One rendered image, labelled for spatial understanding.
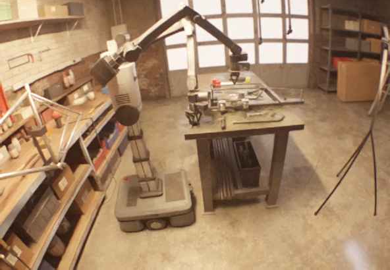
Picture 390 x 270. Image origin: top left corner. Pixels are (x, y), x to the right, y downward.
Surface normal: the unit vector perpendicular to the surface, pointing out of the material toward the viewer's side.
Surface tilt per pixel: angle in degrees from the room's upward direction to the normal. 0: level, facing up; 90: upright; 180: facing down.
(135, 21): 90
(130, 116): 90
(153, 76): 90
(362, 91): 81
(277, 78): 90
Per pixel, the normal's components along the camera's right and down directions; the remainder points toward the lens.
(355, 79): -0.03, 0.33
